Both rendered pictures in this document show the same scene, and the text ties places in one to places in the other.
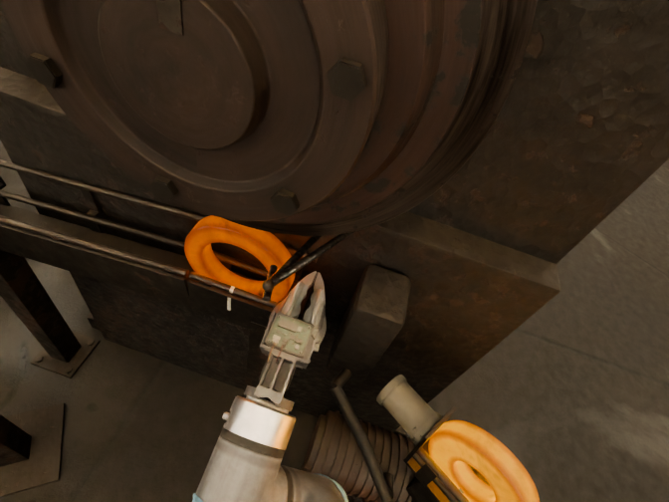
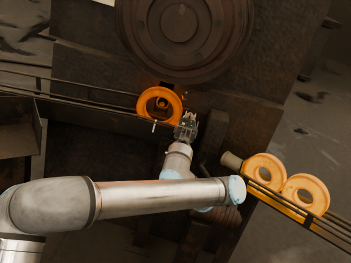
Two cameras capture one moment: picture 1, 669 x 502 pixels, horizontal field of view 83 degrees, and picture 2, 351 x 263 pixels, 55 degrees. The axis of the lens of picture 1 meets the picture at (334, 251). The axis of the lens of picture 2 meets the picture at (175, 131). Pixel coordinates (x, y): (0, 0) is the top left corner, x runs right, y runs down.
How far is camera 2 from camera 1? 0.84 m
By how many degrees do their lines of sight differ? 19
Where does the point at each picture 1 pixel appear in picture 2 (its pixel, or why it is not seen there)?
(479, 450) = (262, 155)
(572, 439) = (329, 255)
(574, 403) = not seen: hidden behind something
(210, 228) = (152, 90)
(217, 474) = (170, 162)
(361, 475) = not seen: hidden behind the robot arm
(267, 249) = (175, 96)
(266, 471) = (187, 162)
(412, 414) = (236, 160)
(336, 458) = not seen: hidden behind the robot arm
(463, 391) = (260, 231)
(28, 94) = (75, 46)
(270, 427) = (186, 149)
